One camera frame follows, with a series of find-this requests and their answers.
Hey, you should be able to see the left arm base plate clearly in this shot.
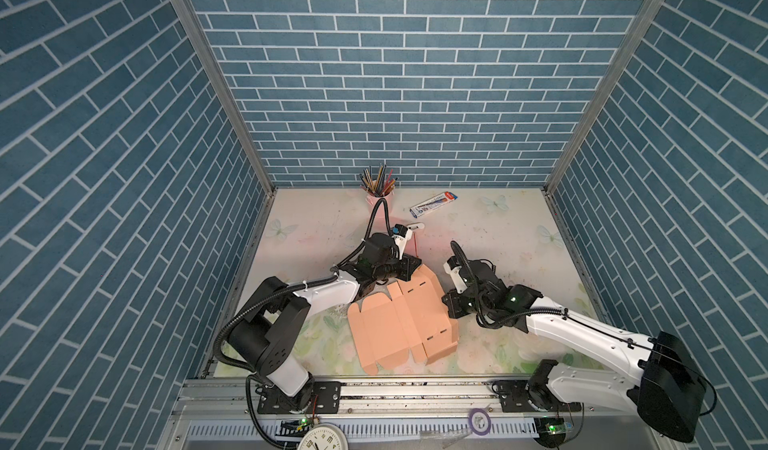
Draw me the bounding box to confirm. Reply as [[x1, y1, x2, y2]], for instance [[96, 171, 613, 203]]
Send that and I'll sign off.
[[257, 379, 342, 415]]

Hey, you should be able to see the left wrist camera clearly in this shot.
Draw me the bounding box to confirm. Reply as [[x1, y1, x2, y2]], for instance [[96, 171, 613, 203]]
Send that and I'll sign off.
[[392, 224, 414, 260]]

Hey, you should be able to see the coloured pencils bundle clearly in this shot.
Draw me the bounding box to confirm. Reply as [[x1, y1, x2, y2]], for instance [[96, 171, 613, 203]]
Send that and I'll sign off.
[[359, 164, 398, 198]]

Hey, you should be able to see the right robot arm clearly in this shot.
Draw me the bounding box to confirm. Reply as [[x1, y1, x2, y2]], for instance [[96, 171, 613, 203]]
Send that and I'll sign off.
[[442, 253, 711, 443]]

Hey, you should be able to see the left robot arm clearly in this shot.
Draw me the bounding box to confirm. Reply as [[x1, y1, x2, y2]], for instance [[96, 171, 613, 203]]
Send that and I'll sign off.
[[213, 225, 421, 398]]

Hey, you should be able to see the peach paper box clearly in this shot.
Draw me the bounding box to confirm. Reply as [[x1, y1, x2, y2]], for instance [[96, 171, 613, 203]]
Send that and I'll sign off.
[[347, 265, 459, 375]]

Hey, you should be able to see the purple tape roll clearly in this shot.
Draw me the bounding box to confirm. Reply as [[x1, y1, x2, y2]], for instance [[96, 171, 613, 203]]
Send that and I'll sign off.
[[468, 408, 492, 436]]

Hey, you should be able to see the blue white pen box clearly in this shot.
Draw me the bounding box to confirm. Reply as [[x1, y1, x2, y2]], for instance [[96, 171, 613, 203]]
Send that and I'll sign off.
[[409, 192, 458, 219]]

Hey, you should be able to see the metal base rail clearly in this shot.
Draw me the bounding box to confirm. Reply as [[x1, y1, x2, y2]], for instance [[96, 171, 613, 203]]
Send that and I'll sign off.
[[158, 375, 681, 449]]

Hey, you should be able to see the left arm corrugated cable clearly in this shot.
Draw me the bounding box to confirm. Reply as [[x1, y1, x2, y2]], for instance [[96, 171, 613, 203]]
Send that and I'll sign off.
[[212, 275, 340, 373]]

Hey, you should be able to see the white round clock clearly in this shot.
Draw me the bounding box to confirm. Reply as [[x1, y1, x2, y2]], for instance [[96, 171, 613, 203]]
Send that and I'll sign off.
[[297, 424, 349, 450]]

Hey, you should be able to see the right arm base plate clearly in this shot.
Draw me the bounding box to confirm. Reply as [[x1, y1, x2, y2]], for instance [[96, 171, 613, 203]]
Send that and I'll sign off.
[[490, 380, 582, 413]]

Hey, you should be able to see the pink pencil bucket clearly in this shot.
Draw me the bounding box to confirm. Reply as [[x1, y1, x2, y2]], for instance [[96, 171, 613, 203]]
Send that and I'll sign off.
[[366, 194, 394, 219]]

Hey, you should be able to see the pink paper box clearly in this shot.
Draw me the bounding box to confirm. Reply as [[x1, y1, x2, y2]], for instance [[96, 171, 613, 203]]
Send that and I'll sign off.
[[405, 234, 418, 257]]

